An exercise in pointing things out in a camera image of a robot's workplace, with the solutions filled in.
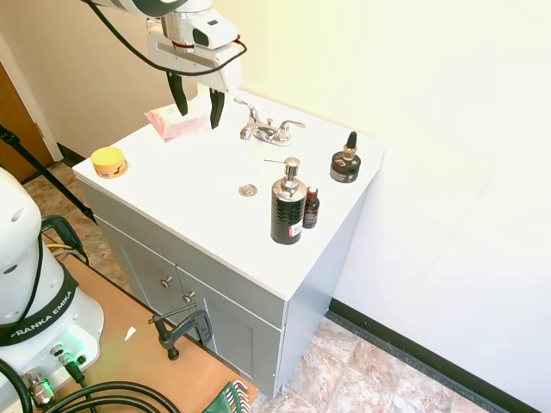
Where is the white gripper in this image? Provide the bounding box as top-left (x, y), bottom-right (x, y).
top-left (145, 18), bottom-right (243, 132)

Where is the pink wipes package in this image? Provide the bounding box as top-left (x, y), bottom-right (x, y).
top-left (143, 102), bottom-right (207, 144)

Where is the chrome sink faucet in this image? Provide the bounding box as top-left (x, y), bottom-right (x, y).
top-left (238, 115), bottom-right (294, 148)

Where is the white sink countertop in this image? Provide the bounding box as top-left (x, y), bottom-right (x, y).
top-left (71, 88), bottom-right (387, 303)

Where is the yellow round tin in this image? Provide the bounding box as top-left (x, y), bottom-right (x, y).
top-left (90, 145), bottom-right (132, 181)

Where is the short black baseboard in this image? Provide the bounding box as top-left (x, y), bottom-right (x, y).
top-left (55, 143), bottom-right (88, 167)

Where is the black soap pump dispenser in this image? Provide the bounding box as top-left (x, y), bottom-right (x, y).
top-left (263, 157), bottom-right (308, 246)

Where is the small brown bottle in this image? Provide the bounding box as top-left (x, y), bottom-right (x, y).
top-left (302, 185), bottom-right (321, 231)

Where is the dropper bottle with black cap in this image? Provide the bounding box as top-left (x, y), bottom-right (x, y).
top-left (342, 131), bottom-right (359, 163)

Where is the black round jar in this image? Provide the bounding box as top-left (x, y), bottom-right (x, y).
top-left (329, 151), bottom-right (362, 183)

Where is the black tripod leg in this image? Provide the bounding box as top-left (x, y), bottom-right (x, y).
top-left (0, 123), bottom-right (98, 225)

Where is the gray cabinet door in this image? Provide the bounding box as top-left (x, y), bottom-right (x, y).
top-left (94, 216), bottom-right (183, 322)
top-left (175, 263), bottom-right (286, 399)

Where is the brown wooden door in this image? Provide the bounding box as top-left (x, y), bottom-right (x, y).
top-left (0, 59), bottom-right (55, 174)

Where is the gray vanity cabinet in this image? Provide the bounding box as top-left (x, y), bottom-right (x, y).
top-left (75, 170), bottom-right (376, 400)

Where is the black C-clamp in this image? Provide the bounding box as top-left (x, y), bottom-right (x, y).
top-left (147, 302), bottom-right (214, 362)

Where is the wooden mounting board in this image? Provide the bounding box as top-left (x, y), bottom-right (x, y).
top-left (23, 252), bottom-right (260, 413)

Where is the green hex key set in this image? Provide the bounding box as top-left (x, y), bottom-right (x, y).
top-left (208, 381), bottom-right (251, 413)

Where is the silver round connector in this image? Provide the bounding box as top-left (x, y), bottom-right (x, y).
top-left (20, 367), bottom-right (58, 410)

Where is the long black baseboard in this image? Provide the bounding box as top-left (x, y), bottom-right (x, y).
top-left (328, 296), bottom-right (544, 413)

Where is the chrome hot water handle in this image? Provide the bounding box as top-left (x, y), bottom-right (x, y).
top-left (232, 97), bottom-right (261, 126)

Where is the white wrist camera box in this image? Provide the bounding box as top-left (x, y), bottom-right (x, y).
top-left (190, 11), bottom-right (240, 50)

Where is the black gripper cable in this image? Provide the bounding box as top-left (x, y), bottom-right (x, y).
top-left (83, 0), bottom-right (249, 82)

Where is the chrome cold water handle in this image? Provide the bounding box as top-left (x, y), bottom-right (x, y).
top-left (275, 120), bottom-right (307, 144)

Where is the white door frame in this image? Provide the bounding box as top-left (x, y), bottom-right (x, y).
top-left (0, 28), bottom-right (66, 163)

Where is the black looped hose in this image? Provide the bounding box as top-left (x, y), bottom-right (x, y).
top-left (40, 214), bottom-right (90, 266)

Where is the yellow cable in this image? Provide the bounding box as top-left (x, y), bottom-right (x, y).
top-left (44, 242), bottom-right (84, 260)

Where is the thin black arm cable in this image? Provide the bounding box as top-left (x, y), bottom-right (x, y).
top-left (0, 238), bottom-right (45, 330)

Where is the thick black floor cable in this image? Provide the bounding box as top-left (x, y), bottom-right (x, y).
top-left (37, 379), bottom-right (183, 413)

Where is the black plug cable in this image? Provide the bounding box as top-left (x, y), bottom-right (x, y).
top-left (63, 360), bottom-right (90, 389)

